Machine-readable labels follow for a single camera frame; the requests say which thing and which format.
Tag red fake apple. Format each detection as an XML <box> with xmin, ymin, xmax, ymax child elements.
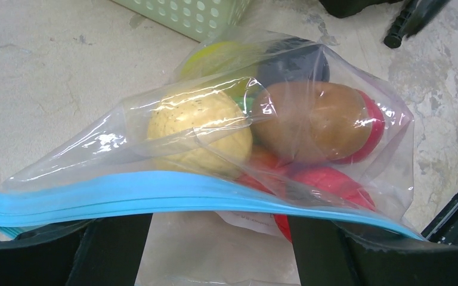
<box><xmin>332</xmin><ymin>88</ymin><xmax>386</xmax><ymax>166</ymax></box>

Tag yellow fake lemon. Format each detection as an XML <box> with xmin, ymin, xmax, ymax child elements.
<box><xmin>147</xmin><ymin>89</ymin><xmax>253</xmax><ymax>179</ymax></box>

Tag brown fake potato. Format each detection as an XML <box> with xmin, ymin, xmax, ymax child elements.
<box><xmin>251</xmin><ymin>80</ymin><xmax>383</xmax><ymax>164</ymax></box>

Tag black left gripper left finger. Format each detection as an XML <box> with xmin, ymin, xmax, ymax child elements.
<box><xmin>0</xmin><ymin>214</ymin><xmax>153</xmax><ymax>285</ymax></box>

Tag black toolbox clear lids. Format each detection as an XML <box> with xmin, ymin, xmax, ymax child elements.
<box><xmin>319</xmin><ymin>0</ymin><xmax>401</xmax><ymax>18</ymax></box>

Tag green yellow fake mango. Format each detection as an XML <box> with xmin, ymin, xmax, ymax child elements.
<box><xmin>177</xmin><ymin>41</ymin><xmax>264</xmax><ymax>98</ymax></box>

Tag dark purple fake fruit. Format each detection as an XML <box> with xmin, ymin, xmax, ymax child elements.
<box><xmin>255</xmin><ymin>37</ymin><xmax>330</xmax><ymax>88</ymax></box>

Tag clear zip bag blue seal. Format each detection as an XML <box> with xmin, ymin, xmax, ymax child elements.
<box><xmin>0</xmin><ymin>27</ymin><xmax>425</xmax><ymax>286</ymax></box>

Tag red orange fake tomato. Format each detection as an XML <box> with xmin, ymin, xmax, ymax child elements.
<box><xmin>237</xmin><ymin>144</ymin><xmax>376</xmax><ymax>241</ymax></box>

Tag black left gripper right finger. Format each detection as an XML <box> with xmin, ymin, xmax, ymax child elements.
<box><xmin>287</xmin><ymin>216</ymin><xmax>458</xmax><ymax>285</ymax></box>

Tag green perforated plastic basket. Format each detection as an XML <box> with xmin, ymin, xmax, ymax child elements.
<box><xmin>114</xmin><ymin>0</ymin><xmax>252</xmax><ymax>42</ymax></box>

